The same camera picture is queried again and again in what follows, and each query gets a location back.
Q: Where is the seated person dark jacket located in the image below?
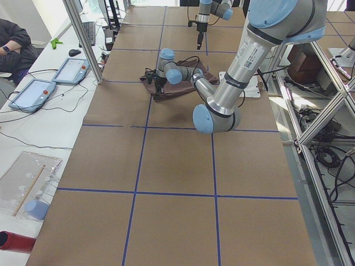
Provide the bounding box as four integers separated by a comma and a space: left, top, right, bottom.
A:
1, 19, 43, 85

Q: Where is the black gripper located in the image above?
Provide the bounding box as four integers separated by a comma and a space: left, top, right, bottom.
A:
196, 22, 208, 50
155, 76, 166, 95

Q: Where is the green plastic clip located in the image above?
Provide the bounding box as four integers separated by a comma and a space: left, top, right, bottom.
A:
50, 38, 63, 50

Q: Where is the clear plastic bag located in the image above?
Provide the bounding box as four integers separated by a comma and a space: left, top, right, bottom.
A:
1, 152, 62, 221

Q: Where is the light blue plastic cup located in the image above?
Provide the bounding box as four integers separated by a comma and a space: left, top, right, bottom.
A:
25, 200, 50, 221

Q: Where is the dark brown t-shirt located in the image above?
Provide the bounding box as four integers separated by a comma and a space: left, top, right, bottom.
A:
139, 60, 219, 101

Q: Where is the black computer mouse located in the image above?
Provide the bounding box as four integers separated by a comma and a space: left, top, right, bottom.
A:
68, 49, 81, 57

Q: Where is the near blue teach pendant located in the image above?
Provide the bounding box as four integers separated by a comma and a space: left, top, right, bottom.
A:
8, 79, 57, 113

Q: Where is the blue teach pendant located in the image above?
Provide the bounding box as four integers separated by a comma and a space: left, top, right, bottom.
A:
52, 58, 89, 85
8, 79, 57, 113

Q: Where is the red cylinder tube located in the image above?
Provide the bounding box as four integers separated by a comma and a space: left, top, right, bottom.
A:
1, 231, 36, 254

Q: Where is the grey aluminium post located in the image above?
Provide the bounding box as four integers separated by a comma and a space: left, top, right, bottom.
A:
63, 0, 104, 84

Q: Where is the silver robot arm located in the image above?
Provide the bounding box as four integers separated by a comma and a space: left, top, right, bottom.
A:
192, 0, 234, 50
153, 1, 327, 134

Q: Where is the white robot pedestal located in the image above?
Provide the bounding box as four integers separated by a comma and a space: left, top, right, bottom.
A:
219, 0, 281, 98

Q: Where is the aluminium frame rack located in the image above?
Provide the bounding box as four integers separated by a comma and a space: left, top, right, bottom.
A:
272, 42, 354, 265

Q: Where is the wooden stick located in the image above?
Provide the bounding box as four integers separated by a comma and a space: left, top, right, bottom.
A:
12, 165, 46, 217

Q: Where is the black keyboard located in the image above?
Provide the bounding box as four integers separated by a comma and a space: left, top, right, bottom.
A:
82, 22, 96, 46

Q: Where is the far blue teach pendant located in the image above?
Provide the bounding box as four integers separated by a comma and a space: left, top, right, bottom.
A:
52, 58, 89, 85

